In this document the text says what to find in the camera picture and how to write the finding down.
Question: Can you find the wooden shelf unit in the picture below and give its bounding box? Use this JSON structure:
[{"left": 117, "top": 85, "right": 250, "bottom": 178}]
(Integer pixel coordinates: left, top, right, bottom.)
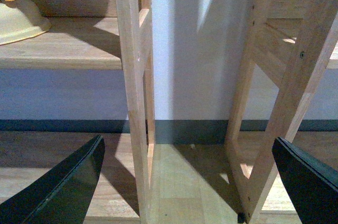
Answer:
[
  {"left": 1, "top": 0, "right": 155, "bottom": 223},
  {"left": 225, "top": 0, "right": 337, "bottom": 223}
]

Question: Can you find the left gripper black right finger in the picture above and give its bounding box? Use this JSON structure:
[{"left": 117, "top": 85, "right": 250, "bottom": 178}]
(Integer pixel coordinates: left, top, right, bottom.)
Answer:
[{"left": 272, "top": 137, "right": 337, "bottom": 223}]

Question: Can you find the right wooden shelf unit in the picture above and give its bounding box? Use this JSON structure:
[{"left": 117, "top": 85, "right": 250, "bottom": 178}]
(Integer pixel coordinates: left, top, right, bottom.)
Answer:
[{"left": 225, "top": 0, "right": 337, "bottom": 223}]

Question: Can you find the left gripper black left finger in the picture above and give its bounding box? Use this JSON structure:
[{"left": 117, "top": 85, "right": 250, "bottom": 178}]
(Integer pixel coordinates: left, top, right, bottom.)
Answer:
[{"left": 1, "top": 135, "right": 105, "bottom": 223}]

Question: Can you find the left wooden shelf unit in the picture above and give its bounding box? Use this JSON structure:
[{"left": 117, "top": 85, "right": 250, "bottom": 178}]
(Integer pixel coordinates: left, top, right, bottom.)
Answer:
[{"left": 1, "top": 0, "right": 155, "bottom": 223}]

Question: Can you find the cream plastic toy dome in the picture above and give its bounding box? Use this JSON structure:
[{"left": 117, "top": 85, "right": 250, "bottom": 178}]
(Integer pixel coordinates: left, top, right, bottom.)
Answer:
[{"left": 1, "top": 0, "right": 52, "bottom": 45}]

